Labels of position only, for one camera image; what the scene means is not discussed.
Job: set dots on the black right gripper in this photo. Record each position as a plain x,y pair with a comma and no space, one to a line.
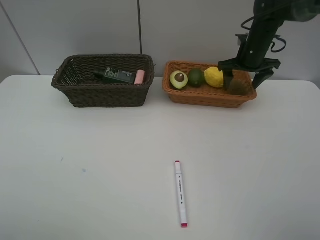
251,57

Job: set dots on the brown kiwi fruit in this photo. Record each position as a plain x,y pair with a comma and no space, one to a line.
239,87

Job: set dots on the yellow lemon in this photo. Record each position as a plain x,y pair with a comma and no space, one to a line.
214,77

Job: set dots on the green lime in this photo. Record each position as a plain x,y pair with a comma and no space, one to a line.
196,77

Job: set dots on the halved avocado with pit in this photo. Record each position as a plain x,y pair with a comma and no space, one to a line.
178,79

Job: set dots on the pink lotion bottle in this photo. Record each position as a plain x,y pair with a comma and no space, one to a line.
139,77

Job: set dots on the dark green spray bottle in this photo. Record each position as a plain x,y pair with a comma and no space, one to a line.
114,76

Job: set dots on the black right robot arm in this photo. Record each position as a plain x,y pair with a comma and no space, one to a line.
269,16

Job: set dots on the orange wicker basket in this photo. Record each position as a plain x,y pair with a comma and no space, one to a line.
205,95

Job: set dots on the white red-capped marker pen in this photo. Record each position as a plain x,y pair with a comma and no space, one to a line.
180,195

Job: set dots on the dark brown wicker basket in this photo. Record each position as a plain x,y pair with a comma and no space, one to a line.
75,78

